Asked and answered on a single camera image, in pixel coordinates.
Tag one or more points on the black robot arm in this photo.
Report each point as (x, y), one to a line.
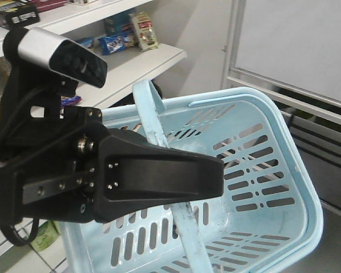
(32, 92)

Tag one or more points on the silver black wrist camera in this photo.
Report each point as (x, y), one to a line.
(55, 53)

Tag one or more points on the light blue plastic basket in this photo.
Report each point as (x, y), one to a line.
(250, 208)

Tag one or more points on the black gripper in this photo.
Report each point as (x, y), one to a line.
(49, 168)

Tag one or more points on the green white snack bag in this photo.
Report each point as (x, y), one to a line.
(143, 28)

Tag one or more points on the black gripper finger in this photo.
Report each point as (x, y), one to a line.
(134, 175)

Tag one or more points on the blue cookie packet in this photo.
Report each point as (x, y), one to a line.
(117, 43)

